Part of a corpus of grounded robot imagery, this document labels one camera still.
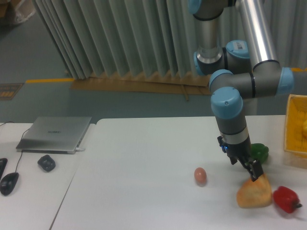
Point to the grey-green pleated curtain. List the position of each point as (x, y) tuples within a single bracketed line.
[(96, 37)]

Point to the yellow plastic basket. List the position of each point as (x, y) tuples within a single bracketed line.
[(295, 128)]

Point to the black earbuds case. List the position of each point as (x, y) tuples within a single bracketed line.
[(46, 163)]

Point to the green bell pepper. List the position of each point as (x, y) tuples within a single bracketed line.
[(259, 152)]

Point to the black computer mouse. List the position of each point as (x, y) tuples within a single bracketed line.
[(8, 183)]

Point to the triangular golden bread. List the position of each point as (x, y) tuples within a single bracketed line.
[(255, 194)]

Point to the silver laptop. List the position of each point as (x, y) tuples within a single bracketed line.
[(53, 134)]

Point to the black keyboard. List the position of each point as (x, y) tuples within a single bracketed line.
[(3, 163)]

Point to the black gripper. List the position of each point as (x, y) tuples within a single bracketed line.
[(242, 152)]

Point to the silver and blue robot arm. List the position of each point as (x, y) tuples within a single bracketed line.
[(243, 69)]

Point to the brown cardboard sheet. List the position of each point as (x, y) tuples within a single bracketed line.
[(186, 85)]

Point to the clear plastic bag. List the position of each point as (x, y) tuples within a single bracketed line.
[(15, 12)]

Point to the red bell pepper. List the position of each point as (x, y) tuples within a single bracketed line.
[(286, 199)]

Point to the brown egg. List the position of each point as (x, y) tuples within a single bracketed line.
[(200, 176)]

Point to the yellow floor tape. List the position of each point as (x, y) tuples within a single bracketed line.
[(50, 80)]

